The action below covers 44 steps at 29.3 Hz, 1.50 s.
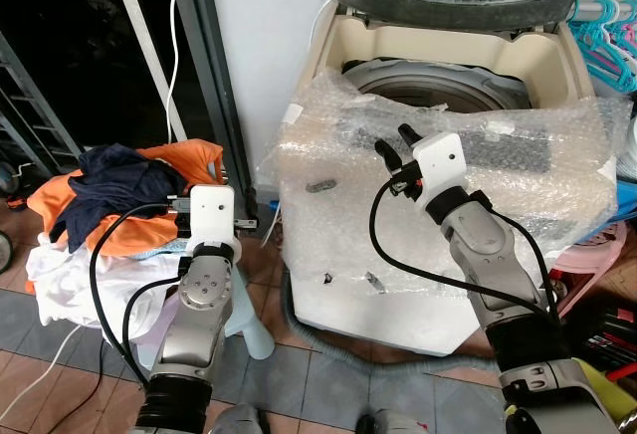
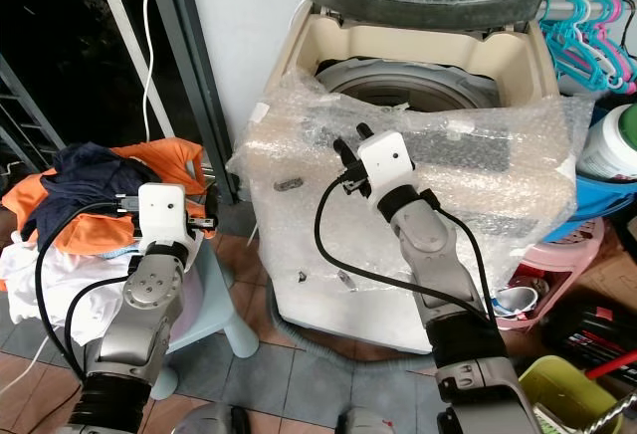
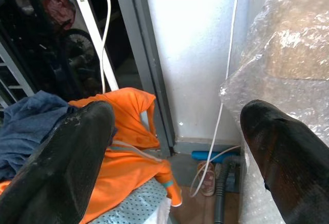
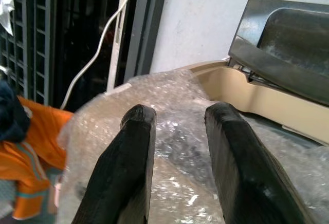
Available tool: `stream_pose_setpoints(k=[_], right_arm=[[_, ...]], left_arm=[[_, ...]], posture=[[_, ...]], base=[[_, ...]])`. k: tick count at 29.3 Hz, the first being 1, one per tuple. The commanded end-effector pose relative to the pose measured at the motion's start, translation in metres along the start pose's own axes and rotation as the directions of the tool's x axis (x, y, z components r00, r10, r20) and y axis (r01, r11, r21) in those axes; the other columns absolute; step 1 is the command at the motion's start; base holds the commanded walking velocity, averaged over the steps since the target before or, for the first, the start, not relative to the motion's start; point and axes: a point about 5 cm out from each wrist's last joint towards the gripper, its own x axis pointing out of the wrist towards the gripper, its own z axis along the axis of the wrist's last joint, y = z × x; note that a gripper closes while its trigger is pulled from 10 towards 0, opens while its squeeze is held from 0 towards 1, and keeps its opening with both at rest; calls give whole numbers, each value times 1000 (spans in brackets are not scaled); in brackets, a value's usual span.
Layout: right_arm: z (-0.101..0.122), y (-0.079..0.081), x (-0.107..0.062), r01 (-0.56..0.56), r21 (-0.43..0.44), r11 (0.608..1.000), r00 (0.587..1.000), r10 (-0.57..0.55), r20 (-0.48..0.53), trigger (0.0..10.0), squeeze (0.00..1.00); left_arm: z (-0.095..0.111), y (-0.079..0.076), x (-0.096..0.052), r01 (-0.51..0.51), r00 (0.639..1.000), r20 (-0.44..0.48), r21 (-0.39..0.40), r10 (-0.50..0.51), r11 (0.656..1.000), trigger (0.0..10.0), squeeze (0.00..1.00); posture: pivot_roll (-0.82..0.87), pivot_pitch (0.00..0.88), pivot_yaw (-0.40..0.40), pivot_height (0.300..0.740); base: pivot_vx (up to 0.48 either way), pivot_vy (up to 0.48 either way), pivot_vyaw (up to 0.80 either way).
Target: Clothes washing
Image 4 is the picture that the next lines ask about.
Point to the dark metal window grille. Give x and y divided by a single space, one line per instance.
28 36

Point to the clear bubble wrap sheet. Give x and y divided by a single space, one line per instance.
180 141

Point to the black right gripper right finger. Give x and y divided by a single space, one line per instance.
246 172

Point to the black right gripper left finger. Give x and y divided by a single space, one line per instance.
126 167

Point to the orange garment with teal stripes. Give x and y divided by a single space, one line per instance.
33 154

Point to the white plastic bag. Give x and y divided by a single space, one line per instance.
6 5

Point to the dark grey washer lid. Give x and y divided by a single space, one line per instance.
285 46

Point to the dark navy garment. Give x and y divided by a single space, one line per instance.
11 113

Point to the dark grey door frame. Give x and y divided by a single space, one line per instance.
146 26

